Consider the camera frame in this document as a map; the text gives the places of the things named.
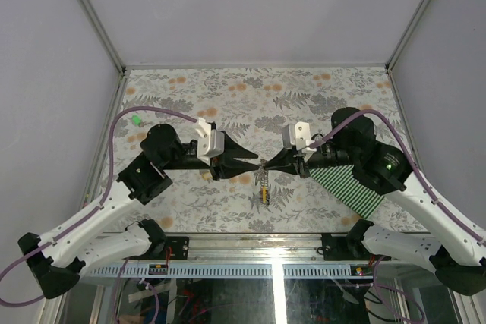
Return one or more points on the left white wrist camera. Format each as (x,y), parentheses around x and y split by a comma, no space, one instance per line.
(210,141)

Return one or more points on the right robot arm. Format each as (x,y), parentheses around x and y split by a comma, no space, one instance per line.
(455,253)

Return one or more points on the blue slotted cable duct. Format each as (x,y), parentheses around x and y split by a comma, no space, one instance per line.
(210,270)

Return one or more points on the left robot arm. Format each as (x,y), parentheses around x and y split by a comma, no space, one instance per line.
(59,258)

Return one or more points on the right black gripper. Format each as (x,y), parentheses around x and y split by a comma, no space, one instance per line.
(290,156)

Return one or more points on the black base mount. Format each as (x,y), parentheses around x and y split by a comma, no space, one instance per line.
(345,248)
(175,248)

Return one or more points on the green striped cloth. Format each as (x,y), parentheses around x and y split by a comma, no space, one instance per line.
(339,182)

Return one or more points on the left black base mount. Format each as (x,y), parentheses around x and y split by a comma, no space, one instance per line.
(175,248)

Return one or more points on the green tag key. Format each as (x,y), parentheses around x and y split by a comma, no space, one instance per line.
(137,121)

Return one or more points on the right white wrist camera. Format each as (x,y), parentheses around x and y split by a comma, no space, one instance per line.
(298,136)

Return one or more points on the yellow tag key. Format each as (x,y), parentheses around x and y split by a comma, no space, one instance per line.
(206,175)

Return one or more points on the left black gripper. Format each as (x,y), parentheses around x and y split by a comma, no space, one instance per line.
(226,166)

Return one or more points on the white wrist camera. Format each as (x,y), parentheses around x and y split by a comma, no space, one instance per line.
(298,136)
(210,141)

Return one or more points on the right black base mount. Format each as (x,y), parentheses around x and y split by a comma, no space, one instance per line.
(345,248)

